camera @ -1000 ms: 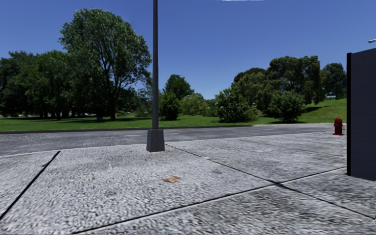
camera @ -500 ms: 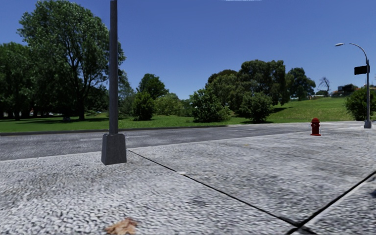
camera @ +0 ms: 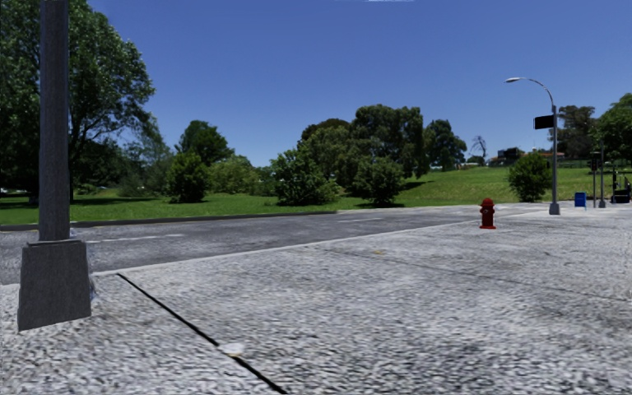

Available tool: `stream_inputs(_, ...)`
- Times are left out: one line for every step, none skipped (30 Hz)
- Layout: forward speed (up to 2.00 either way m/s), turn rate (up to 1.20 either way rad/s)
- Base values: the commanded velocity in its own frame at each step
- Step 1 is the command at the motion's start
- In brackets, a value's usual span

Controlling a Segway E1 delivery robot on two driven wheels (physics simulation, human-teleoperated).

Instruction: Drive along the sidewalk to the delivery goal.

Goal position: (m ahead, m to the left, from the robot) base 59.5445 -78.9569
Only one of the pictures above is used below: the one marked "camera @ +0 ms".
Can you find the trees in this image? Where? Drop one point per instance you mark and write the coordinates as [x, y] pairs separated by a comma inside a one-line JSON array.
[[103, 84], [375, 143], [600, 128]]

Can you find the tree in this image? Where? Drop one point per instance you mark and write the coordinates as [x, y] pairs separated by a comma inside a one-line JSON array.
[[188, 177], [530, 176], [203, 140]]

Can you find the red fire hydrant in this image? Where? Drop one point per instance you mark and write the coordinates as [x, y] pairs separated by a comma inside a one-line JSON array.
[[487, 214]]

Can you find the grey street lamp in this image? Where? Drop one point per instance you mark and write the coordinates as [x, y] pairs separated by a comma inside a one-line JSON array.
[[554, 163]]

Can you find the blue letter box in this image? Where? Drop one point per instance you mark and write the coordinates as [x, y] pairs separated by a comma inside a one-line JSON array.
[[580, 199]]

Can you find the grey pole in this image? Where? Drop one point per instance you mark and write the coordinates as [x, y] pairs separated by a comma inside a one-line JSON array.
[[53, 148], [602, 177]]

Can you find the traffic light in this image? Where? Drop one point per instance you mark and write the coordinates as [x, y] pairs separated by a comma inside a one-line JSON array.
[[594, 165]]

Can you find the dark stairway railing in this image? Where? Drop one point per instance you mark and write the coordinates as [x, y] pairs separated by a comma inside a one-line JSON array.
[[620, 193]]

